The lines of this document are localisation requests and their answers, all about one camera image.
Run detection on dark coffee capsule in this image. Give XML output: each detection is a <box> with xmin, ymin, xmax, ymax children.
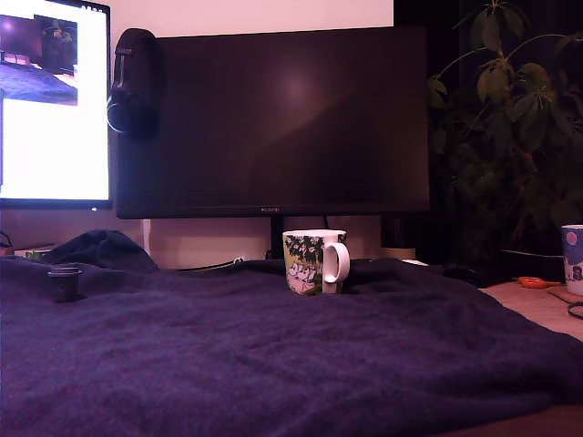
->
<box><xmin>46</xmin><ymin>264</ymin><xmax>85</xmax><ymax>304</ymax></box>

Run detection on white cup with blue print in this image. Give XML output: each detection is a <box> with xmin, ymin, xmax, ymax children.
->
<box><xmin>559</xmin><ymin>223</ymin><xmax>583</xmax><ymax>297</ymax></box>

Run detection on black monitor stand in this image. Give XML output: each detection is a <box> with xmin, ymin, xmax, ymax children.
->
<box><xmin>263</xmin><ymin>217</ymin><xmax>286</xmax><ymax>260</ymax></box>

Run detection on white mug with cartoon print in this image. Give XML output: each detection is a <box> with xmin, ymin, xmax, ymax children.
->
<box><xmin>281</xmin><ymin>229</ymin><xmax>352</xmax><ymax>297</ymax></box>

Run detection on large black monitor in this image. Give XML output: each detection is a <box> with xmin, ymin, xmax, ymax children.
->
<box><xmin>115</xmin><ymin>25</ymin><xmax>432</xmax><ymax>220</ymax></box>

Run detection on dark blue cloth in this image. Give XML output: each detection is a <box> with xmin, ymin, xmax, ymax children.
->
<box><xmin>0</xmin><ymin>229</ymin><xmax>583</xmax><ymax>437</ymax></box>

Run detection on black low device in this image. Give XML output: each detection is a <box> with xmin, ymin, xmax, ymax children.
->
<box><xmin>441</xmin><ymin>261</ymin><xmax>491</xmax><ymax>288</ymax></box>

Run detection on black headphones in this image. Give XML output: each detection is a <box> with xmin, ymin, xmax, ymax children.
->
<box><xmin>106</xmin><ymin>27</ymin><xmax>161</xmax><ymax>140</ymax></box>

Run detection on dark plant pot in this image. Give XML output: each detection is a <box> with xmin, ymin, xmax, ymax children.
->
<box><xmin>496</xmin><ymin>248</ymin><xmax>566</xmax><ymax>286</ymax></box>

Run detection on lit computer monitor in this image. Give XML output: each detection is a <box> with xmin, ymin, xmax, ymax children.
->
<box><xmin>0</xmin><ymin>0</ymin><xmax>114</xmax><ymax>211</ymax></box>

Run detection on orange scissors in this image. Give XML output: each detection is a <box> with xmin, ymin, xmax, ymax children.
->
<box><xmin>517</xmin><ymin>275</ymin><xmax>562</xmax><ymax>290</ymax></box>

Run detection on green houseplant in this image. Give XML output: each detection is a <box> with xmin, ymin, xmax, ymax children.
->
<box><xmin>425</xmin><ymin>0</ymin><xmax>583</xmax><ymax>269</ymax></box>

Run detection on green box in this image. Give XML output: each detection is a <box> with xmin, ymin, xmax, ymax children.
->
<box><xmin>13</xmin><ymin>245</ymin><xmax>56</xmax><ymax>262</ymax></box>

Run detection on cork coaster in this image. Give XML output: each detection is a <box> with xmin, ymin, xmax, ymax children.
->
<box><xmin>547</xmin><ymin>285</ymin><xmax>583</xmax><ymax>304</ymax></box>

